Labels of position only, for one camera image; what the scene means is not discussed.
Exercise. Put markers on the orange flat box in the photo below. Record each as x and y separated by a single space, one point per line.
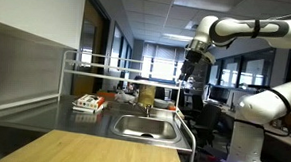
172 108

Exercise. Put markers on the orange packet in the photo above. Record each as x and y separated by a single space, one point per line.
105 94

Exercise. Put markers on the computer monitor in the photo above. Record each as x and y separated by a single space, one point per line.
218 94

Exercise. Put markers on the colourful red cardboard box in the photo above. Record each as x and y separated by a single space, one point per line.
90 102

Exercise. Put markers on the yellow jar with wooden lid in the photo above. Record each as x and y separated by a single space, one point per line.
147 96

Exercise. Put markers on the black office chair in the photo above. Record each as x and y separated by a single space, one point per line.
206 121
192 105

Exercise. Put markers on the chrome sink faucet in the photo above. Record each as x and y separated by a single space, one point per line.
148 111

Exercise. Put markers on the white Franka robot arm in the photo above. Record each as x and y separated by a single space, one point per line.
257 107

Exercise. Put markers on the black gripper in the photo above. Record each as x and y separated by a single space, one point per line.
193 58

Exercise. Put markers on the white metal rack frame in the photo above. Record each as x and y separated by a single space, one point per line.
119 78

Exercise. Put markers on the yellow door dark frame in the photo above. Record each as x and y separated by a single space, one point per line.
88 54

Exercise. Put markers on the ceiling light panel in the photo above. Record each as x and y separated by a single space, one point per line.
203 0
178 37

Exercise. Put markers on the stainless steel sink counter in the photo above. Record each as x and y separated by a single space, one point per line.
66 120

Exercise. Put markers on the flat white book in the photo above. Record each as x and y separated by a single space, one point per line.
84 109

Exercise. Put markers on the white wall cabinet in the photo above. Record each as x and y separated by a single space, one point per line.
32 8

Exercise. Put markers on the white plastic bag red logo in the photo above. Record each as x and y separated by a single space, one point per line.
124 97

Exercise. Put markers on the white bowl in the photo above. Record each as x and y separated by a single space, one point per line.
162 104

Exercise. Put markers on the window with blinds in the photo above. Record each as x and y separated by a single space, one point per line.
163 65

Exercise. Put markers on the wooden table top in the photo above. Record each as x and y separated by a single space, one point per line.
91 151

